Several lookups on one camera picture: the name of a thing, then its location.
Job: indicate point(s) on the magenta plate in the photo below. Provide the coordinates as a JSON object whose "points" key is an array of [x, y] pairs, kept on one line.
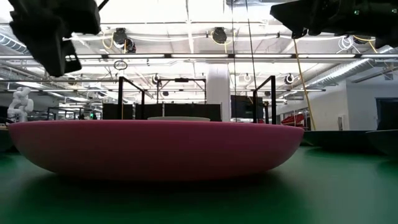
{"points": [[155, 149]]}

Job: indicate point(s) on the green table mat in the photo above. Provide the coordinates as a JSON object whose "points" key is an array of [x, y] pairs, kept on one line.
{"points": [[199, 205]]}

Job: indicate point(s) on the red storage bins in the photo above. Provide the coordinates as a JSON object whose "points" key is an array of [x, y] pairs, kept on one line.
{"points": [[295, 120]]}

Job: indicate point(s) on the black partition panel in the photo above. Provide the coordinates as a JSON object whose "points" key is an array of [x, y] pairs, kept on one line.
{"points": [[186, 111]]}

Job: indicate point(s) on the wooden shelf with black frame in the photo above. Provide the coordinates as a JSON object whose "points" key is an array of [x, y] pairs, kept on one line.
{"points": [[120, 99]]}

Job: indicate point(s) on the black gantry frame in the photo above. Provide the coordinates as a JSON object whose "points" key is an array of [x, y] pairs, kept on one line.
{"points": [[181, 80]]}

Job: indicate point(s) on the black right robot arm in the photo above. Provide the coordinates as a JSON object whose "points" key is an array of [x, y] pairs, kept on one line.
{"points": [[373, 21]]}

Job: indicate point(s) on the dark teal plate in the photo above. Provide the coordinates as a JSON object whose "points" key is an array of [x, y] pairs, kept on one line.
{"points": [[335, 140]]}

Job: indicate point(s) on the white plate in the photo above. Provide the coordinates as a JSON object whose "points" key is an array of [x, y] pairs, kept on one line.
{"points": [[178, 119]]}

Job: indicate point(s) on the black monitor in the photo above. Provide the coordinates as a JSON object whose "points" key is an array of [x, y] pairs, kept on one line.
{"points": [[245, 107]]}

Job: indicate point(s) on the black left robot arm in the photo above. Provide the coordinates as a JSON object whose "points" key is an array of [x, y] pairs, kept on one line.
{"points": [[56, 15]]}

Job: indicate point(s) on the white pillar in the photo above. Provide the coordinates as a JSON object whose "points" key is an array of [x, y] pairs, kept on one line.
{"points": [[217, 90]]}

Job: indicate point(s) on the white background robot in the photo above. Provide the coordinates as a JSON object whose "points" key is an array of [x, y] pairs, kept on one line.
{"points": [[20, 105]]}

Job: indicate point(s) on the black plate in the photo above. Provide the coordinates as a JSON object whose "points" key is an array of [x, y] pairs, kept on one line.
{"points": [[387, 141]]}

